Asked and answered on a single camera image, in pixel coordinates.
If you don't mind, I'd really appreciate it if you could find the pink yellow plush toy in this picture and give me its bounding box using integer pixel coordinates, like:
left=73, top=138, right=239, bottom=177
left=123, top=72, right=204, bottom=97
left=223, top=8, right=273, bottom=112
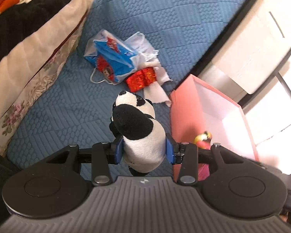
left=193, top=131, right=214, bottom=150

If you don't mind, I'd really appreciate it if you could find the blue textured seat cushion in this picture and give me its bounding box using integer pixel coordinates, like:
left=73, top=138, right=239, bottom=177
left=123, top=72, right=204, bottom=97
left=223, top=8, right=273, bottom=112
left=6, top=0, right=254, bottom=177

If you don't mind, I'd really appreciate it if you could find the cream folding table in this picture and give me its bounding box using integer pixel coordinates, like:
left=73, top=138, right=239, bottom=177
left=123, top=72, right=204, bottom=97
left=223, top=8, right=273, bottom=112
left=196, top=0, right=291, bottom=107

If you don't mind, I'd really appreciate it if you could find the grey curved metal tube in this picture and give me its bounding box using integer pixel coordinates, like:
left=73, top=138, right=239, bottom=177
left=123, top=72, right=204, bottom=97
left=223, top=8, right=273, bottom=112
left=276, top=73, right=291, bottom=117

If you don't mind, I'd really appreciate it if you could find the pink cardboard box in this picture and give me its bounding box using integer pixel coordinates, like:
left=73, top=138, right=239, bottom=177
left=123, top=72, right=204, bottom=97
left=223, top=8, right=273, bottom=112
left=170, top=75, right=260, bottom=182

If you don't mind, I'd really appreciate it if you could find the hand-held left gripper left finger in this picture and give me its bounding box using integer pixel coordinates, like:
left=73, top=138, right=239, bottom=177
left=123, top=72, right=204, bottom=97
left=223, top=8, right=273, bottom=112
left=46, top=136, right=125, bottom=186

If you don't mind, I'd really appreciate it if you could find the white paper towel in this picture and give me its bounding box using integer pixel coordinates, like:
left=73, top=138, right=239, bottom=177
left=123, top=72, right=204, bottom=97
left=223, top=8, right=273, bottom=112
left=142, top=59, right=173, bottom=107

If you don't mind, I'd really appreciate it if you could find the red foil packet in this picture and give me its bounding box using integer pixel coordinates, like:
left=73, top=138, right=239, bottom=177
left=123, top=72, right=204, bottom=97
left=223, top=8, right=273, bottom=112
left=125, top=67, right=158, bottom=93

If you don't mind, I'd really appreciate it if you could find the blue printed mask packet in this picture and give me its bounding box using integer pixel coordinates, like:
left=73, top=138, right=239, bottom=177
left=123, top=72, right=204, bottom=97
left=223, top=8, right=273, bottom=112
left=84, top=29, right=142, bottom=86

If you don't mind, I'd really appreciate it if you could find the striped fleece blanket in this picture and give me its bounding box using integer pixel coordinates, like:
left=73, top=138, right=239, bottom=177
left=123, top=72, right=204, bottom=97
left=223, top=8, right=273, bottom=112
left=0, top=0, right=102, bottom=129

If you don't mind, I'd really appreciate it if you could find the pale blue face mask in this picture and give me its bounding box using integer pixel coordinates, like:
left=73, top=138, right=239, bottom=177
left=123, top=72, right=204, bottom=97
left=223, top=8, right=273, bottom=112
left=125, top=32, right=159, bottom=61

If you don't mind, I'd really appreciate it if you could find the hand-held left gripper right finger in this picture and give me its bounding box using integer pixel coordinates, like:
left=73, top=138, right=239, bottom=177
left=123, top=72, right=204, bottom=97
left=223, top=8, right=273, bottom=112
left=165, top=133, right=245, bottom=185

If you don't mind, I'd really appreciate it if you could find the panda plush toy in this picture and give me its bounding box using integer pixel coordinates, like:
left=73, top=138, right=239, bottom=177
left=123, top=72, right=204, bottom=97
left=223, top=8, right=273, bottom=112
left=109, top=90, right=166, bottom=177

